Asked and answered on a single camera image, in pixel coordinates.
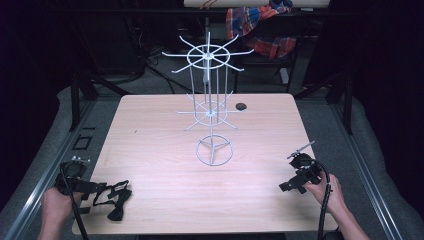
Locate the person's right hand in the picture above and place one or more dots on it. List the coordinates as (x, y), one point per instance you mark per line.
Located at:
(328, 193)

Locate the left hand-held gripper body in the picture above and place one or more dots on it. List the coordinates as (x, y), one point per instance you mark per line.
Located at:
(71, 173)

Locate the aluminium rail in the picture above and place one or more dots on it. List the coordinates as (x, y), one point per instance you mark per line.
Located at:
(366, 173)
(46, 180)

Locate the black bow tie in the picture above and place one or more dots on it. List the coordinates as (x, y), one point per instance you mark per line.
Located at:
(120, 203)

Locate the person's left hand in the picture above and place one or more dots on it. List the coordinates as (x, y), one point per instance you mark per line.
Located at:
(56, 205)

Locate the black chair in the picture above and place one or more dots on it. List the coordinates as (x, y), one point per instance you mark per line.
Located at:
(283, 53)

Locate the black metal stand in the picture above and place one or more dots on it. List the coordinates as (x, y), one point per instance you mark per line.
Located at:
(343, 100)
(81, 96)

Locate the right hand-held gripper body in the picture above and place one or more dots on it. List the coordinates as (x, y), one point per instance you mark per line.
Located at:
(306, 170)

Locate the plaid cloth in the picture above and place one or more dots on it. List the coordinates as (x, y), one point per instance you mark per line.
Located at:
(256, 26)

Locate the black table grommet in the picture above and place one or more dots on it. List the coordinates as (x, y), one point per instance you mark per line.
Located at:
(240, 106)

